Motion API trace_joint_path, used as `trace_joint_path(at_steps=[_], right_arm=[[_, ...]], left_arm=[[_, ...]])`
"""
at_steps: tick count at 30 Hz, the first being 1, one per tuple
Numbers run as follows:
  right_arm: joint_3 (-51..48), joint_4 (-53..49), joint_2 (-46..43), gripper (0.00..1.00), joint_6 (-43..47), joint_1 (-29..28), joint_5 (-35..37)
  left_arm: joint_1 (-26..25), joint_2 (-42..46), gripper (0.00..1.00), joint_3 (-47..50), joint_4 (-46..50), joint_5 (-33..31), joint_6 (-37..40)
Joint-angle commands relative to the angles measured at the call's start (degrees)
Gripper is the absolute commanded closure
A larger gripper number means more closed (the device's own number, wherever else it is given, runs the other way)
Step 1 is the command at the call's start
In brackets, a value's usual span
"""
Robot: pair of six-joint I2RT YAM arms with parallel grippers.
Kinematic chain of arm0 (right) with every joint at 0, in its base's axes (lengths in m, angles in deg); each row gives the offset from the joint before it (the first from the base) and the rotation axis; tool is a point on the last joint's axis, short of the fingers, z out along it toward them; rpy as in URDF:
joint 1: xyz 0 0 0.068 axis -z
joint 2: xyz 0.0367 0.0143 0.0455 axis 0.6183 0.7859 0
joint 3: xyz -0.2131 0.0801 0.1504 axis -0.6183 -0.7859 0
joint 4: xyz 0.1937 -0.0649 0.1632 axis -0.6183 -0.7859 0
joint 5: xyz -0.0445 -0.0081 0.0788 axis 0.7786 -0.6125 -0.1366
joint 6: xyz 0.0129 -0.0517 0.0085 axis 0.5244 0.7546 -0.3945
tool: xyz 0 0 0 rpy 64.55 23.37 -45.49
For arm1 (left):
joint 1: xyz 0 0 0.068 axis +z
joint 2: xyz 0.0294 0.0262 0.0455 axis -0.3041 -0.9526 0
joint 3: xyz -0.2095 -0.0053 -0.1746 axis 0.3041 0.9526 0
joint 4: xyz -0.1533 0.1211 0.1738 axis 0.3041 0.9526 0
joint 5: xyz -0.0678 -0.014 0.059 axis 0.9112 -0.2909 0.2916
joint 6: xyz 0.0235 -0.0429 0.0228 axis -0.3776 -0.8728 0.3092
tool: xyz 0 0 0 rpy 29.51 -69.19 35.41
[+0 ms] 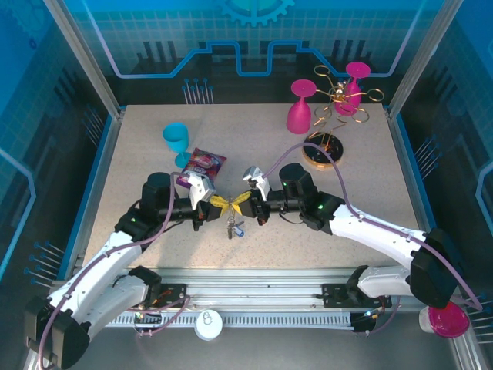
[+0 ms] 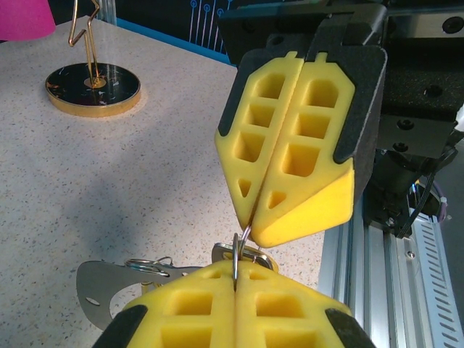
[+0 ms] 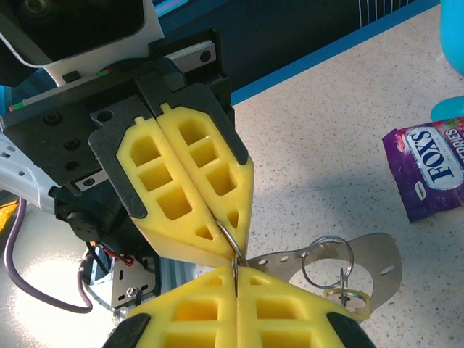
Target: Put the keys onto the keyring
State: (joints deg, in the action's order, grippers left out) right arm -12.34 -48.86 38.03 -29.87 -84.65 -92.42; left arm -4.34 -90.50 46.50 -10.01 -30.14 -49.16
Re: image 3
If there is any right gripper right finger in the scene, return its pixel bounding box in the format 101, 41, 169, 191
236, 267, 378, 348

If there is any purple candy bag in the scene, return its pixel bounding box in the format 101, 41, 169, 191
382, 115, 464, 224

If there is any key with yellow tag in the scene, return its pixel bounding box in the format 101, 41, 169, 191
321, 268, 373, 324

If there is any cyan plastic goblet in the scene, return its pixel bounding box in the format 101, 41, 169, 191
429, 0, 464, 123

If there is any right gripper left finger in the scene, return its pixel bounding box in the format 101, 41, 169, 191
101, 266, 239, 348

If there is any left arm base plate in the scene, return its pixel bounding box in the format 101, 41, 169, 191
110, 256, 161, 310

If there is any large silver split keyring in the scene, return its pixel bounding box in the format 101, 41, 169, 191
302, 235, 355, 291

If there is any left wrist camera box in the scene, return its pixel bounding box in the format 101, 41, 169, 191
0, 0, 164, 88

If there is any silver crescent keyring plate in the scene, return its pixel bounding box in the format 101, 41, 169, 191
249, 233, 404, 320

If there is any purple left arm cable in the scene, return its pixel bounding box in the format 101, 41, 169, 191
5, 197, 94, 315

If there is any blue table border strip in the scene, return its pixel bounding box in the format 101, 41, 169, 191
231, 1, 442, 107

